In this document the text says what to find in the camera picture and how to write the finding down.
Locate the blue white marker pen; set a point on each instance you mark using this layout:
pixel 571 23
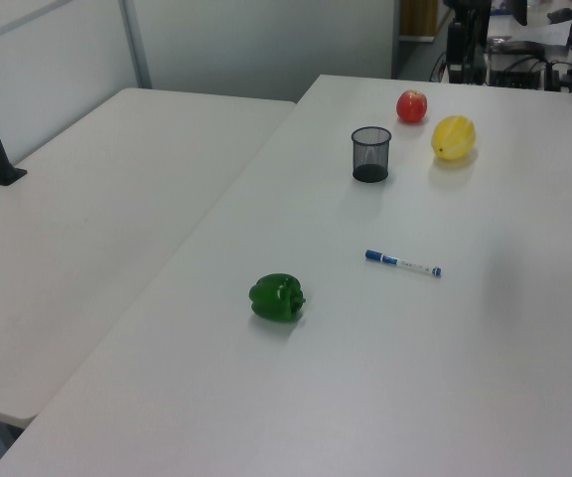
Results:
pixel 405 264

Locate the green bell pepper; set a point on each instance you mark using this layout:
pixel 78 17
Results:
pixel 276 297

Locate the black mesh pen cup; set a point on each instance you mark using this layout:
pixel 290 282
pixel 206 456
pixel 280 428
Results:
pixel 371 155

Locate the red apple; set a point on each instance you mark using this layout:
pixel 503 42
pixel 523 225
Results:
pixel 411 106

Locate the yellow striped melon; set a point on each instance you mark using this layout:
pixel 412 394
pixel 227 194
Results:
pixel 453 137

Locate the wooden cabinet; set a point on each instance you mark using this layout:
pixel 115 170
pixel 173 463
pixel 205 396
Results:
pixel 417 17

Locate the black electronics box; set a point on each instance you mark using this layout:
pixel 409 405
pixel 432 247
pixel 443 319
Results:
pixel 519 69

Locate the black monitor stand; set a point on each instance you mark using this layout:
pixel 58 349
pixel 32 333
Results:
pixel 518 11

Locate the grey partition post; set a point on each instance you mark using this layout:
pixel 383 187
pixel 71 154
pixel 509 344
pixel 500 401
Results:
pixel 136 45

